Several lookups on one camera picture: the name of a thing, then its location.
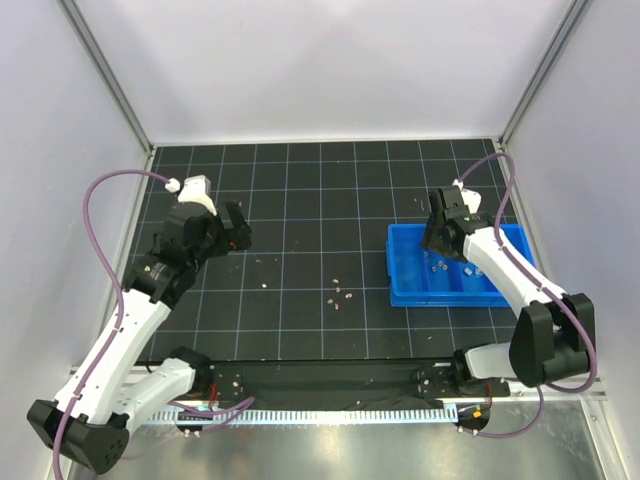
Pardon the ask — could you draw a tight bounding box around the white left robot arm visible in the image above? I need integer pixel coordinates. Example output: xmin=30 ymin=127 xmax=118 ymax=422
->
xmin=27 ymin=201 xmax=251 ymax=475

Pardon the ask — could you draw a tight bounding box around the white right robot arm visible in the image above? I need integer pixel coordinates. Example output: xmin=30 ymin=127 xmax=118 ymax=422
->
xmin=422 ymin=185 xmax=597 ymax=394

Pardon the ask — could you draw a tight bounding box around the blue compartment tray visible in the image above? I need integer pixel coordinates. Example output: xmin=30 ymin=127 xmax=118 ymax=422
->
xmin=386 ymin=223 xmax=537 ymax=314

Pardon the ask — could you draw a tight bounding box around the black grid mat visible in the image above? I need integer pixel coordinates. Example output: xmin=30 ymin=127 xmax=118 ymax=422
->
xmin=140 ymin=138 xmax=516 ymax=362

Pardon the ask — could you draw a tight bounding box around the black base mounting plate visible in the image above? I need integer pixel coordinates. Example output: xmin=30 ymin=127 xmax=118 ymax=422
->
xmin=211 ymin=357 xmax=510 ymax=411

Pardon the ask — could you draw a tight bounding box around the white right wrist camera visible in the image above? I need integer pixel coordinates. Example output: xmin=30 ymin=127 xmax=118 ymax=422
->
xmin=452 ymin=179 xmax=482 ymax=214

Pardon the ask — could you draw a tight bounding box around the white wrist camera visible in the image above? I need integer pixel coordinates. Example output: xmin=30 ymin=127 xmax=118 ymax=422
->
xmin=452 ymin=179 xmax=482 ymax=214
xmin=164 ymin=175 xmax=218 ymax=216

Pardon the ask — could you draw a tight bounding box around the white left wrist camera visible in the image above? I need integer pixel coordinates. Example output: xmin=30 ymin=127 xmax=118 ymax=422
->
xmin=164 ymin=175 xmax=218 ymax=216

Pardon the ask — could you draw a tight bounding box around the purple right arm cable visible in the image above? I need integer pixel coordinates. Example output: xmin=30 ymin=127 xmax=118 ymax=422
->
xmin=454 ymin=152 xmax=599 ymax=439

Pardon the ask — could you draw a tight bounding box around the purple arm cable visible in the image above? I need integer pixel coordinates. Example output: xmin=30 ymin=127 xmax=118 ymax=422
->
xmin=454 ymin=152 xmax=599 ymax=439
xmin=49 ymin=168 xmax=174 ymax=479

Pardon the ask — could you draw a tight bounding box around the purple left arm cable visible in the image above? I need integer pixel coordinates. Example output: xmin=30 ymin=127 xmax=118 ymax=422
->
xmin=49 ymin=168 xmax=174 ymax=479

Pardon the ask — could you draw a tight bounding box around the white slotted cable duct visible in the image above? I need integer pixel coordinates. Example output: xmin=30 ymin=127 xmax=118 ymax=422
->
xmin=146 ymin=404 xmax=458 ymax=427

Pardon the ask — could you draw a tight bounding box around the right aluminium frame post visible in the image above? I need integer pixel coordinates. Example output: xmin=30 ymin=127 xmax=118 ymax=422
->
xmin=498 ymin=0 xmax=592 ymax=148

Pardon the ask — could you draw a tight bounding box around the aluminium frame post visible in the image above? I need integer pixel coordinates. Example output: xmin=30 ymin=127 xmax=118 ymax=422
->
xmin=498 ymin=0 xmax=592 ymax=148
xmin=57 ymin=0 xmax=153 ymax=154

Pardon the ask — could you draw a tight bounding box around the left aluminium frame post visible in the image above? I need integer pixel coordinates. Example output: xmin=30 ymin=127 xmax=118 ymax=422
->
xmin=57 ymin=0 xmax=153 ymax=154

